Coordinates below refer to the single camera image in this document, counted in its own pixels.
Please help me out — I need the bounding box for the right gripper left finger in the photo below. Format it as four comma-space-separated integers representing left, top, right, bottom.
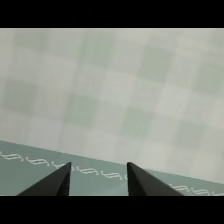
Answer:
18, 161, 73, 197

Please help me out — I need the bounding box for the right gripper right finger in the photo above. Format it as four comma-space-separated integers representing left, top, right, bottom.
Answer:
126, 161, 184, 197

